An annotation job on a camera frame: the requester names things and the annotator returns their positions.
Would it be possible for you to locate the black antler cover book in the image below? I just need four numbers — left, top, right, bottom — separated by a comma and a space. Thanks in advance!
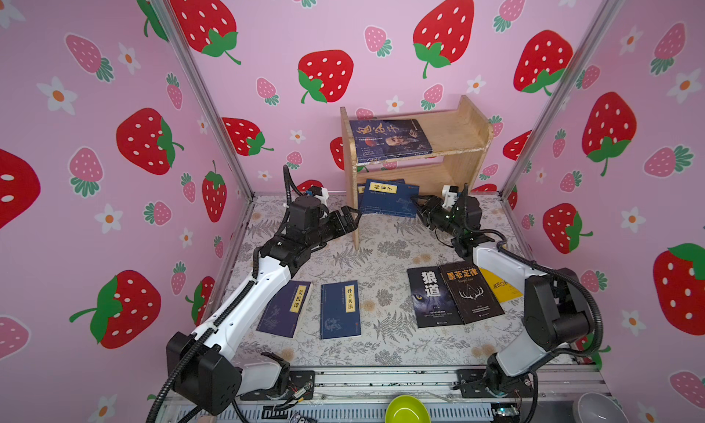
440, 261, 504, 325

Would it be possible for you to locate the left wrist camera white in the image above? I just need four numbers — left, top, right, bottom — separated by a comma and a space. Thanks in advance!
306, 185, 329, 205

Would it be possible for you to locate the purple-navy book yellow label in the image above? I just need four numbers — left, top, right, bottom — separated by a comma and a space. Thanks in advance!
256, 281, 311, 339

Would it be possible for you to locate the black wolf cover book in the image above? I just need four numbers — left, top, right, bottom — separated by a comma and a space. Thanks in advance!
407, 267, 463, 329

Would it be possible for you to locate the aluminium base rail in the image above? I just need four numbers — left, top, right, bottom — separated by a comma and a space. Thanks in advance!
195, 364, 611, 422

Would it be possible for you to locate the yellow cartoon cover book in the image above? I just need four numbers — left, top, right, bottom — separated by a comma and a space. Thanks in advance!
480, 268, 523, 304

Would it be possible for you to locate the navy book yellow label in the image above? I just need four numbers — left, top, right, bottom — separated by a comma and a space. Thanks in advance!
358, 179, 420, 218

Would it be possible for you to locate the wooden two-tier shelf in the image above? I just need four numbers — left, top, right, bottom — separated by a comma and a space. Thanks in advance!
340, 94, 495, 252

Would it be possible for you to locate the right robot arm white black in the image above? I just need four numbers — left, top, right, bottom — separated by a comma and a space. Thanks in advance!
411, 191, 604, 397

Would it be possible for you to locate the green bowl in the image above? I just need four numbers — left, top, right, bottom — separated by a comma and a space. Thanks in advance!
384, 395, 431, 423

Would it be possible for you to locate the blue book yellow label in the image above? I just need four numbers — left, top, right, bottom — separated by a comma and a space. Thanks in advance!
321, 281, 362, 340

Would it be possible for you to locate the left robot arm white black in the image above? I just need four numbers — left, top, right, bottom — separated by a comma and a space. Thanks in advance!
146, 167, 362, 422

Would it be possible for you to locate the grey bowl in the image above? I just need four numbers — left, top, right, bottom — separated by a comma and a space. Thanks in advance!
572, 392, 629, 423

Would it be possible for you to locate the dark blue portrait cover book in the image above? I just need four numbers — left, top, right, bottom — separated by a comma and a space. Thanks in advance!
350, 119, 433, 163

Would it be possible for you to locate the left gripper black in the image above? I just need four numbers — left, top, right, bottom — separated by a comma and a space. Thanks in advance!
302, 207, 360, 253

